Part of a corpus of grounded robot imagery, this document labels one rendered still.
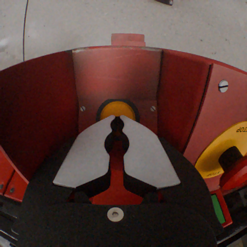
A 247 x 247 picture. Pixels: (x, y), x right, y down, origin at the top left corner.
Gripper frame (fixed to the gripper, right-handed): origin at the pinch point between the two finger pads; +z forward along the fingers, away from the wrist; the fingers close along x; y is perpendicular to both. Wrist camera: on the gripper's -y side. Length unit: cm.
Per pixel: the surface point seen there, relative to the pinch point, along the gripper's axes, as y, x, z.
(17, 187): 23.7, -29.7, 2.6
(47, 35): -24, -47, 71
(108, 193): 21.4, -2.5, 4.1
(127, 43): -12, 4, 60
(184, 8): -43, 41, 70
